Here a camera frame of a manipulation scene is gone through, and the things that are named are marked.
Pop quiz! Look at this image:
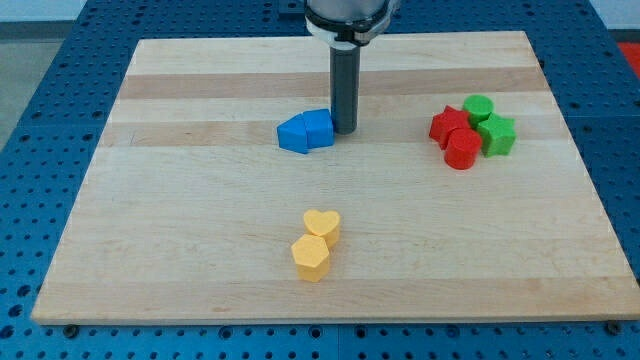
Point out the yellow heart block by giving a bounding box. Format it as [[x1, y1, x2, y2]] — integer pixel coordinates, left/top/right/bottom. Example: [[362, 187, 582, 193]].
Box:
[[303, 209, 341, 249]]

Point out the yellow hexagon block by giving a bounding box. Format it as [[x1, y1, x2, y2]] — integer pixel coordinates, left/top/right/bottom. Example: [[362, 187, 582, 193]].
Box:
[[291, 234, 330, 282]]

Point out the blue triangular block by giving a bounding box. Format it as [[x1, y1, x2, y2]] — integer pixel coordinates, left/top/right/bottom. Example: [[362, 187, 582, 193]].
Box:
[[276, 114, 309, 154]]

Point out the blue cube block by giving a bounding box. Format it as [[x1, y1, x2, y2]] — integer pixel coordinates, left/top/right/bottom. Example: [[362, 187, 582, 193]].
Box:
[[302, 109, 334, 149]]

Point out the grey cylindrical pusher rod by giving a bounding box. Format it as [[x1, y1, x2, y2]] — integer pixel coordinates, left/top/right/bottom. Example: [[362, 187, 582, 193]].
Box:
[[330, 47, 360, 135]]

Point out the light wooden board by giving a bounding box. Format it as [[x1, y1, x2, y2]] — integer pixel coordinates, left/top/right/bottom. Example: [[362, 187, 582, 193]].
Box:
[[32, 31, 639, 325]]

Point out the red star block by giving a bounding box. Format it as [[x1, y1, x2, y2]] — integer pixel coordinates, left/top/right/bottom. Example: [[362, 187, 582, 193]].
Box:
[[429, 105, 470, 150]]

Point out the red cylinder block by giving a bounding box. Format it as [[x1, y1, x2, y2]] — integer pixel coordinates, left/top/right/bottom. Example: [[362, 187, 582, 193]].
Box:
[[444, 128, 482, 170]]

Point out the green cylinder block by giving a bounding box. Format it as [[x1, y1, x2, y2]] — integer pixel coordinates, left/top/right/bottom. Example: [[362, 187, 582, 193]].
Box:
[[463, 94, 494, 128]]

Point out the green star block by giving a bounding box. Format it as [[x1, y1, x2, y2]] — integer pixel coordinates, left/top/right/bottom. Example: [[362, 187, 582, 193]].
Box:
[[476, 113, 517, 157]]

